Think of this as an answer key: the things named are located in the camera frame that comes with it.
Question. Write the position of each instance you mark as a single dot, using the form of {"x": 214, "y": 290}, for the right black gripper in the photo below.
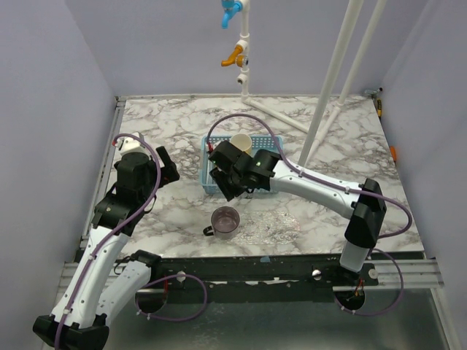
{"x": 229, "y": 192}

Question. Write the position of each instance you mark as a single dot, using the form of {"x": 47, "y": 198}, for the yellow tool in corner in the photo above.
{"x": 379, "y": 102}

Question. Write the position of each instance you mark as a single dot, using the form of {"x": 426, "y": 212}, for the orange clamp on wall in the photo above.
{"x": 393, "y": 154}

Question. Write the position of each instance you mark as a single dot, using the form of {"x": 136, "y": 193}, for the purple translucent cup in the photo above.
{"x": 224, "y": 223}

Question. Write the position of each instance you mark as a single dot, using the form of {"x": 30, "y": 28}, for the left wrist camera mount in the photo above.
{"x": 126, "y": 145}

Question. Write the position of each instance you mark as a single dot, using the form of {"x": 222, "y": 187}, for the orange tap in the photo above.
{"x": 237, "y": 57}

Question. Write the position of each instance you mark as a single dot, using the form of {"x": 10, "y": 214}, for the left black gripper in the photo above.
{"x": 168, "y": 173}

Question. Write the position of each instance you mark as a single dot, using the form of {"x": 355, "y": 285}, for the white pvc pipe frame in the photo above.
{"x": 315, "y": 133}

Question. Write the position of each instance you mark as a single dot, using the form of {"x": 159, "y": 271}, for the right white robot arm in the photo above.
{"x": 362, "y": 204}

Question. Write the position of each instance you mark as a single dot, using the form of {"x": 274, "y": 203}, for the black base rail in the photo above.
{"x": 256, "y": 279}

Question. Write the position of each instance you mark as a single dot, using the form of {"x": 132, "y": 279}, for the yellow mug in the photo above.
{"x": 243, "y": 142}

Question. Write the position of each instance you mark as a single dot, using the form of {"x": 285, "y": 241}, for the clear textured round tray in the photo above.
{"x": 274, "y": 227}

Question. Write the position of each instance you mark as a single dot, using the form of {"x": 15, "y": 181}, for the blue tap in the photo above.
{"x": 230, "y": 8}

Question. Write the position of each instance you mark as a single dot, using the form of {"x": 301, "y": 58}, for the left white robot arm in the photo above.
{"x": 83, "y": 315}

